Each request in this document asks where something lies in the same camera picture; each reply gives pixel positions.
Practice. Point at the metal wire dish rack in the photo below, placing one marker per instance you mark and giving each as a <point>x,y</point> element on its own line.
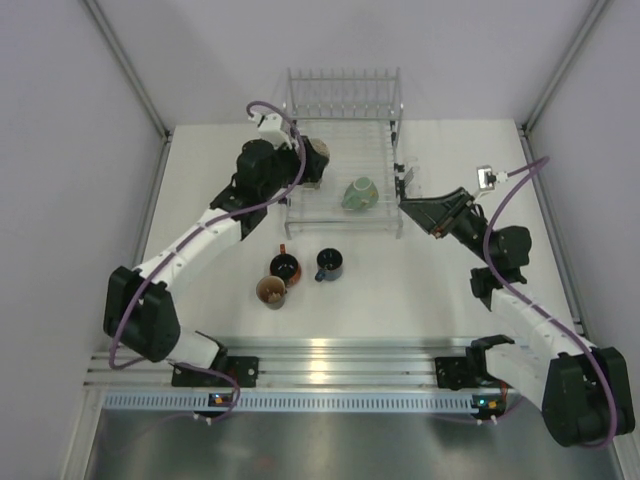
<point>358,113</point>

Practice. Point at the right aluminium frame post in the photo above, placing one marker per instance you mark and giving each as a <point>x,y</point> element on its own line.
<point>570,55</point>

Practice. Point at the dark blue mug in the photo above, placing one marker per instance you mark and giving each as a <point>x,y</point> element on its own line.
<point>329,265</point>

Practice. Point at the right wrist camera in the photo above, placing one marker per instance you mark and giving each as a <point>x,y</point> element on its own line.
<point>488,178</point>

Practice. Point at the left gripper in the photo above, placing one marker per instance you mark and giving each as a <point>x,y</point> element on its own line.
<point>314,163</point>

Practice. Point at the aluminium frame post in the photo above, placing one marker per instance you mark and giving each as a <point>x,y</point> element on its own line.
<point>121,57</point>
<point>570,55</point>

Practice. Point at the brown mug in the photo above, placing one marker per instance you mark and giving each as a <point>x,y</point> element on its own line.
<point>271,291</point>

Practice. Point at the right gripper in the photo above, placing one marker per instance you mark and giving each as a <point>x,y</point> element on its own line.
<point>428,212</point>

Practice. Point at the teal green cup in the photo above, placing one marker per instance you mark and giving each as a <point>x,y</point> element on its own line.
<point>361,194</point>

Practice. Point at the olive grey mug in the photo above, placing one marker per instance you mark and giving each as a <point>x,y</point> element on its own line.
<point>312,185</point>

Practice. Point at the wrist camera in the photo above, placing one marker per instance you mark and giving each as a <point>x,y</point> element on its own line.
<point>488,178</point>
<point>272,129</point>

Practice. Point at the black and red mug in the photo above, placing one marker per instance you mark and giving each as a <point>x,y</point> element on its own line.
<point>286,267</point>

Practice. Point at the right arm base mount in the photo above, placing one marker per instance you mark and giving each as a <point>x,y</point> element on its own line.
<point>456,373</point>

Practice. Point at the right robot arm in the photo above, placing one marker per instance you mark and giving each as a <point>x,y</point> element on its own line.
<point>581,390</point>

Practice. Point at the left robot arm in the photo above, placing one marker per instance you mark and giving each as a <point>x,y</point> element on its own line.
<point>140,309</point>

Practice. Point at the beige speckled cup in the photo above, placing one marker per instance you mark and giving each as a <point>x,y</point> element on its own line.
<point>320,147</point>

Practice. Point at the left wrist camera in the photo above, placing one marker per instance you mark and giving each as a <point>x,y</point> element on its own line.
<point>272,129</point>

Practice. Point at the aluminium rail base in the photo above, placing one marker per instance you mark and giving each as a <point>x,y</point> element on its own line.
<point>308,364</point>

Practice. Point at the slotted cable duct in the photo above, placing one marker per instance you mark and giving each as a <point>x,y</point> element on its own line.
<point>256,401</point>

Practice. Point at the left aluminium frame post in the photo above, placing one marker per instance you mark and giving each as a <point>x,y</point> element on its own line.
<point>121,57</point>

